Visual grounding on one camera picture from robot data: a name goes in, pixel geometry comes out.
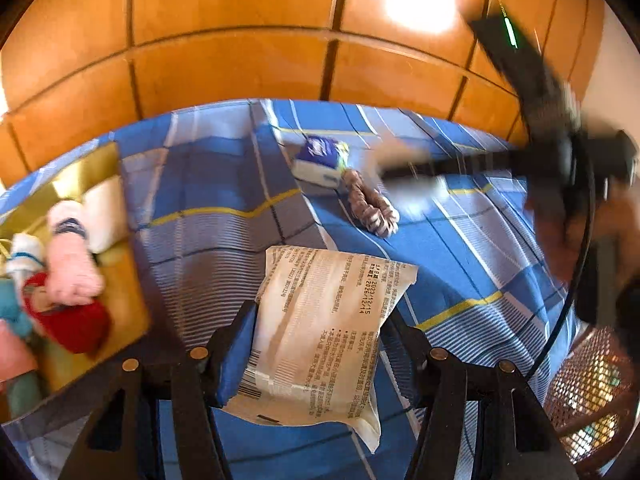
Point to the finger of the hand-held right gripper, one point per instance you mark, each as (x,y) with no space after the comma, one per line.
(460,166)

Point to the wooden wardrobe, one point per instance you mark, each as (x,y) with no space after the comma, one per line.
(225,35)

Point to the person's right hand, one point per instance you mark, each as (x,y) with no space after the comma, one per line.
(550,230)

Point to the wicker chair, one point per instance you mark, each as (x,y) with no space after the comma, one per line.
(585,400)

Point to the pink socks black band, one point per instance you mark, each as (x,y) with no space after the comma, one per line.
(72,270)

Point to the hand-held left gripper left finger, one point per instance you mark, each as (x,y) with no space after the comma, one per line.
(235,360)

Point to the red soft sock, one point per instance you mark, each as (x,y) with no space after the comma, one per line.
(75,327)

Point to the blue plush toy pink dress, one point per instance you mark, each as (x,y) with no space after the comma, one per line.
(15,360)

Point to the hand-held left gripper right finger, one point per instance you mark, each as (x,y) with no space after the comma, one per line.
(410,360)

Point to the blue tissue packet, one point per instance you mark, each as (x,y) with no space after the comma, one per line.
(320,157)

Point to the blue plaid bed sheet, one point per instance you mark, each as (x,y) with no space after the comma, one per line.
(210,200)

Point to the white printed wipes packet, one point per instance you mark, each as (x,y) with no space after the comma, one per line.
(320,320)

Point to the white socks with blue band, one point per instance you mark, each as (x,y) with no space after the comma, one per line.
(25,255)

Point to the gold tray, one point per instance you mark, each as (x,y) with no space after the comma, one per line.
(125,300)

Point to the plain white soft pack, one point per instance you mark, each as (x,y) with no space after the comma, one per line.
(107,215)

